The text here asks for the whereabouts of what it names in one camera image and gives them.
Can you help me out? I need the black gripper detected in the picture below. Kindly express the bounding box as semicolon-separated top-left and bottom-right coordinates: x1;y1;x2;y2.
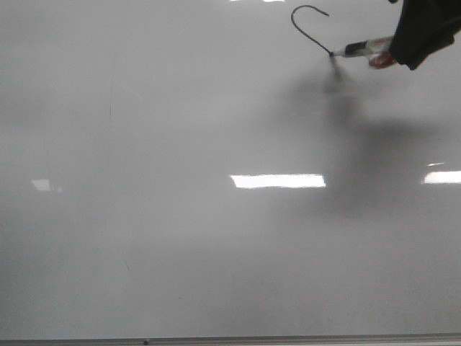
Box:
389;1;460;71

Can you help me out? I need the white black whiteboard marker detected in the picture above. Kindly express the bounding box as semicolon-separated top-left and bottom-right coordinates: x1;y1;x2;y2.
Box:
330;36;397;70

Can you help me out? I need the white whiteboard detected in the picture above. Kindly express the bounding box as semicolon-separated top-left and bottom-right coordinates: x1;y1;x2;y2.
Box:
1;1;460;340

